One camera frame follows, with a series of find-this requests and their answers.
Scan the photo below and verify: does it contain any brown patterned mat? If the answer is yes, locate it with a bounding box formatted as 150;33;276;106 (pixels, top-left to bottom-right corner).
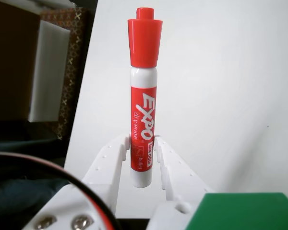
39;7;90;142

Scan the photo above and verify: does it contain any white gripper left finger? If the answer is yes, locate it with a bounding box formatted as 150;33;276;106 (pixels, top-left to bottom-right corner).
21;135;131;230

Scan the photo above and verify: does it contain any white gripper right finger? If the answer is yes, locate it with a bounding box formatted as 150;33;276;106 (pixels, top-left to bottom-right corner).
154;135;215;204

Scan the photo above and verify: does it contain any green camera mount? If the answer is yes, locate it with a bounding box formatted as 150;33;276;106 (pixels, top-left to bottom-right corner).
184;192;288;230

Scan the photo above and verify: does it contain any white foam block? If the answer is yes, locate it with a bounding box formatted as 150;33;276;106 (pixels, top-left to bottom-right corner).
27;20;72;123

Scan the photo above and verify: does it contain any red dry erase marker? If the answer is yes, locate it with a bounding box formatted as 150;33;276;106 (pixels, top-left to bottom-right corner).
127;7;164;189

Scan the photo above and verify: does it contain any red black servo wire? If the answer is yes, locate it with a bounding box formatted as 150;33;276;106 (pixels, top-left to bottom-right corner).
0;150;122;230

